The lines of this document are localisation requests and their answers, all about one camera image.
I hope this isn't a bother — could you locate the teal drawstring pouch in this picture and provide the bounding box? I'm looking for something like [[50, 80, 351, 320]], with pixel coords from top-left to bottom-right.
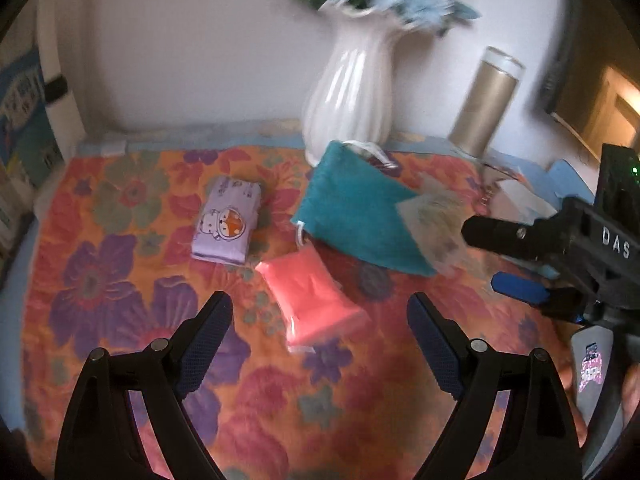
[[291, 140, 437, 277]]

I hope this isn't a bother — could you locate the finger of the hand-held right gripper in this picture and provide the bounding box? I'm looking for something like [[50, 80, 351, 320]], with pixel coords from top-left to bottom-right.
[[491, 271, 592, 319], [460, 215, 551, 263]]

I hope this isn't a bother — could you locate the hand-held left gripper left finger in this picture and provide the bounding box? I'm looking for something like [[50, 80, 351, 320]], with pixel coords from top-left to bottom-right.
[[56, 290, 235, 480]]

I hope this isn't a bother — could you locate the purple cartoon tissue packet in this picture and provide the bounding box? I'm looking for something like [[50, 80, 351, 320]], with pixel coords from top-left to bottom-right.
[[192, 176, 263, 266]]

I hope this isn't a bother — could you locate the pink soft packet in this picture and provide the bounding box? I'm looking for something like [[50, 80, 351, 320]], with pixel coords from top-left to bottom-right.
[[255, 250, 371, 353]]

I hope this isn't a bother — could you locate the gold thermos bottle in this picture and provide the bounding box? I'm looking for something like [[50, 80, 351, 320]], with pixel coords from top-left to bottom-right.
[[447, 46, 527, 158]]

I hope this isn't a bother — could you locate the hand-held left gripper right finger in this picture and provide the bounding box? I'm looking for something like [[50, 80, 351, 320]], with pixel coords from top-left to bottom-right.
[[406, 292, 583, 480]]

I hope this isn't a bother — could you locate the blue cardboard box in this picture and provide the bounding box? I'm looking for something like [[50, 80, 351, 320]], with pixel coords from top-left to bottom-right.
[[0, 47, 66, 191]]

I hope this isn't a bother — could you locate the white box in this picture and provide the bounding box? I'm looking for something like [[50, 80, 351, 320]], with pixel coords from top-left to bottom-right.
[[492, 180, 557, 226]]

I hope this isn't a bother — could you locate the orange floral tablecloth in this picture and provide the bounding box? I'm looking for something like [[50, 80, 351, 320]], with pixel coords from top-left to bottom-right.
[[22, 145, 591, 480]]

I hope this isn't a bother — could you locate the black wall television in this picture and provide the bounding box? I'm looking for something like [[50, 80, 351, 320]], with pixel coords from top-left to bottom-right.
[[542, 0, 640, 158]]

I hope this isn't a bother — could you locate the white ribbed vase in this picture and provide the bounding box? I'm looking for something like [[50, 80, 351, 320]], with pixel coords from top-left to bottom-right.
[[302, 2, 407, 167]]

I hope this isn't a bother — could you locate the clear packet with printed cloth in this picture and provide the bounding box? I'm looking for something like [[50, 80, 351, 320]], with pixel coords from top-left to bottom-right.
[[397, 172, 483, 276]]

